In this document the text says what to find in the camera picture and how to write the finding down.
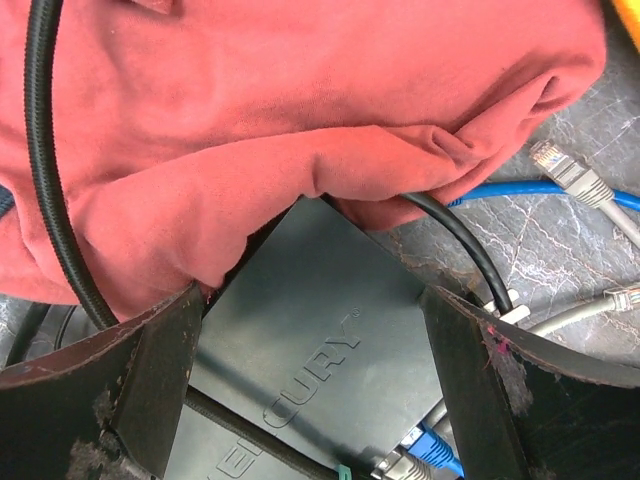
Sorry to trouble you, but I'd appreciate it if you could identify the orange cartoon mouse pillow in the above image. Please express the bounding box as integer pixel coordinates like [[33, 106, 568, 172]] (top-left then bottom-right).
[[610, 0, 640, 51]]

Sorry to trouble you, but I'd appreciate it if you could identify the black ethernet patch cable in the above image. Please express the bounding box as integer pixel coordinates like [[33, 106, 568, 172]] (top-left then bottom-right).
[[22, 0, 119, 331]]

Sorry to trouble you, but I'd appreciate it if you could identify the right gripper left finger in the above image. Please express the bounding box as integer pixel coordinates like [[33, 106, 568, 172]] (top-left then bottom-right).
[[1, 286, 204, 479]]

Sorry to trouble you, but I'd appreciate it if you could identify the black power plug cable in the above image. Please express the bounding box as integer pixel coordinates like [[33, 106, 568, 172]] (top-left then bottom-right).
[[397, 192, 531, 324]]

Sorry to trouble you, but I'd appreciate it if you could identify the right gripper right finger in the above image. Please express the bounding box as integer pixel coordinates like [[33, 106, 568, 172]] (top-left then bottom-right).
[[420, 286, 639, 479]]

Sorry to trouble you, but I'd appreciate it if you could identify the black network switch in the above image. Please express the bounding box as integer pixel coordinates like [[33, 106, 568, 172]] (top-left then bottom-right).
[[165, 198, 463, 479]]

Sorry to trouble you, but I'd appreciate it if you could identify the grey ethernet cable bundle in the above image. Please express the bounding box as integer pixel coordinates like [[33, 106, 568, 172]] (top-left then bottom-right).
[[372, 139, 640, 480]]

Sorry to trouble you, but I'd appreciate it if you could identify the blue ethernet cable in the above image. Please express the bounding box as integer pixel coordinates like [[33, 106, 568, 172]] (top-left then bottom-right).
[[399, 179, 640, 480]]

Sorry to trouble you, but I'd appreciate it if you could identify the red cloth garment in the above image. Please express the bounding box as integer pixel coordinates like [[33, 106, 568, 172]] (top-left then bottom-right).
[[0, 0, 609, 306]]

